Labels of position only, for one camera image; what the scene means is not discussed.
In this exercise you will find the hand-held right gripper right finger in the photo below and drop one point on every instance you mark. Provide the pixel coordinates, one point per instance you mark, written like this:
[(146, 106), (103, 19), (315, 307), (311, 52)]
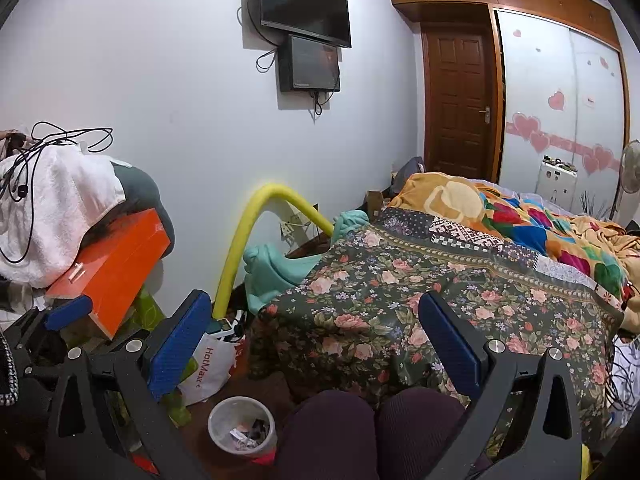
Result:
[(450, 345)]

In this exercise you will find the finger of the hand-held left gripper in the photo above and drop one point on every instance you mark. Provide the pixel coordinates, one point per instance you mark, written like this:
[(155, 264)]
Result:
[(70, 312)]

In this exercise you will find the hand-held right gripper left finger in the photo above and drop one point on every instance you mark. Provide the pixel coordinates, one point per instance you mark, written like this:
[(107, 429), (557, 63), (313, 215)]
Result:
[(175, 350)]

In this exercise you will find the clear plastic bucket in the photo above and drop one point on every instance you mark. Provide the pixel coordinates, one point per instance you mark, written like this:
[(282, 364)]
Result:
[(220, 440)]

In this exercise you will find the heap of small scraps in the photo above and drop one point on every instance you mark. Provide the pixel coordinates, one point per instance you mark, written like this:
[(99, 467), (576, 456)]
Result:
[(247, 435)]

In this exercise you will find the white plastic bag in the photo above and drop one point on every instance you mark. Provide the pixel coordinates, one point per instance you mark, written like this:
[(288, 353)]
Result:
[(207, 365)]

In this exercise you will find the small white clip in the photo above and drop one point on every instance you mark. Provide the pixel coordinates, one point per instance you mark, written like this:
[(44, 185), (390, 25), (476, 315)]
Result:
[(77, 270)]

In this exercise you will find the orange box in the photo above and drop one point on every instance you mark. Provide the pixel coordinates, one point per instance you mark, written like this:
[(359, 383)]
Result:
[(115, 260)]

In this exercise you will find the dark floral blanket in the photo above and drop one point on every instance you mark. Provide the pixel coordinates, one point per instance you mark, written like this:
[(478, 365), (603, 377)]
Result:
[(375, 285)]

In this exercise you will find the yellow foam tube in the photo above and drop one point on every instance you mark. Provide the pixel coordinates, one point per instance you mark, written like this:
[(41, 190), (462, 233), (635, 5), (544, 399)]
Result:
[(235, 260)]

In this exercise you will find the white towel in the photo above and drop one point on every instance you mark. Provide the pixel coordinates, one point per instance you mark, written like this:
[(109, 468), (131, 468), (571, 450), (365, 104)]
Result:
[(60, 200)]

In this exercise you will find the teal cloth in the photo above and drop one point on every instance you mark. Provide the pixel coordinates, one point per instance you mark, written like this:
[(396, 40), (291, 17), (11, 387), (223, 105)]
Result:
[(270, 275)]

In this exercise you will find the orange colourful printed blanket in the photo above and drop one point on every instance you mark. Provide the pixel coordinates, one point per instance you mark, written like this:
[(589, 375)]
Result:
[(525, 230)]

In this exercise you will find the dark green cushion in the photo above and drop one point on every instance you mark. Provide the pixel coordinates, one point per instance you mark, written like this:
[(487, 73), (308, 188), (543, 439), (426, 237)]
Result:
[(142, 190)]

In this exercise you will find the person's left leg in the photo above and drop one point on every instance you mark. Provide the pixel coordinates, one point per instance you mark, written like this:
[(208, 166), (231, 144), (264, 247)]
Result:
[(330, 435)]

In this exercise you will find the cardboard box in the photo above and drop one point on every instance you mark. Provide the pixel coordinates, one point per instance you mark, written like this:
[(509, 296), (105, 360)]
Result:
[(375, 202)]

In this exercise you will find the white power strip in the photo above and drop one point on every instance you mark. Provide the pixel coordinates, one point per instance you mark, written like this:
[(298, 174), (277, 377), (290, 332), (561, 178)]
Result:
[(292, 227)]

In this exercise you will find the dark backpack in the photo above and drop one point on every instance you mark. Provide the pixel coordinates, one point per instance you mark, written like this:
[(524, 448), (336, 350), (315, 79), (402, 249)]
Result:
[(412, 172)]

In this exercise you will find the yellow object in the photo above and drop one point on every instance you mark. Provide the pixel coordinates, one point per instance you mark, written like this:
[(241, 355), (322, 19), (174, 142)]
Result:
[(586, 462)]

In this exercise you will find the small white cabinet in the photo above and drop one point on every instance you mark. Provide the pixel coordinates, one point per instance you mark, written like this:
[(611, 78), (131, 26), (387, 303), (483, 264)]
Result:
[(555, 180)]

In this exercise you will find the dry twig decoration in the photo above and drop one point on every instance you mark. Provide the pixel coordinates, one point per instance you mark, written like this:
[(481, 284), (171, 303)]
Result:
[(595, 206)]

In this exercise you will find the brown wooden door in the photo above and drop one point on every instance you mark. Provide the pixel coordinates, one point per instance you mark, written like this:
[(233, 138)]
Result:
[(460, 110)]

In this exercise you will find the standing fan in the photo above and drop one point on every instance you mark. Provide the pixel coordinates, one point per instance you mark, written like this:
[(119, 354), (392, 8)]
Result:
[(632, 165)]

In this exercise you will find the white wardrobe with heart stickers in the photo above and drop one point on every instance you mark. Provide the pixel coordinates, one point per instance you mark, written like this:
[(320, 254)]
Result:
[(540, 85)]

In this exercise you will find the small black monitor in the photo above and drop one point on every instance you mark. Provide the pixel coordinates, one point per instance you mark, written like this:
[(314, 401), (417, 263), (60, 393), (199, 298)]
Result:
[(310, 62)]

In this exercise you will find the black flat television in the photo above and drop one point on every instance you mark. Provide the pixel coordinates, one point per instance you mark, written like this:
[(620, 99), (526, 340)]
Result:
[(300, 0)]

